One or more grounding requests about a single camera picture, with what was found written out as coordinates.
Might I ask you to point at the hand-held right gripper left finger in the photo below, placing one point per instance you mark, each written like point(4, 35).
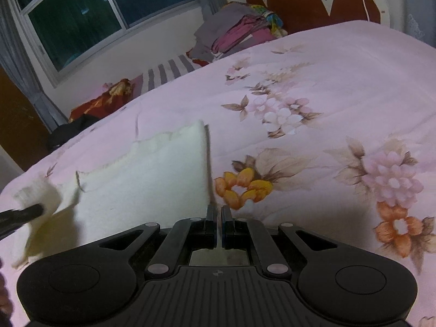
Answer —
point(211, 219)

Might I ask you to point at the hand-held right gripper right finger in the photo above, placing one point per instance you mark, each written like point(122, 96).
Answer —
point(225, 226)

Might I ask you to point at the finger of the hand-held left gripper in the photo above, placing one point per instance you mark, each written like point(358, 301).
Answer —
point(20, 213)

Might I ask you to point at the white knitted cloth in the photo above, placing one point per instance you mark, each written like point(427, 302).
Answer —
point(143, 184)

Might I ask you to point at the pile of folded clothes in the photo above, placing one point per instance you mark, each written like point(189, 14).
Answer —
point(235, 34)

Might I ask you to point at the black cloth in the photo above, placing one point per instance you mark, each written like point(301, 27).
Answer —
point(64, 133)

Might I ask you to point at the grey white striped sheet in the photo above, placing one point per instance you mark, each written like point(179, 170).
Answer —
point(163, 71)

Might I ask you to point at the pink floral blanket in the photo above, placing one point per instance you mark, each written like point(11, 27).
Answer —
point(340, 75)

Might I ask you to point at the window with white frame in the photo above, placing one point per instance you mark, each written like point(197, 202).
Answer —
point(78, 20)

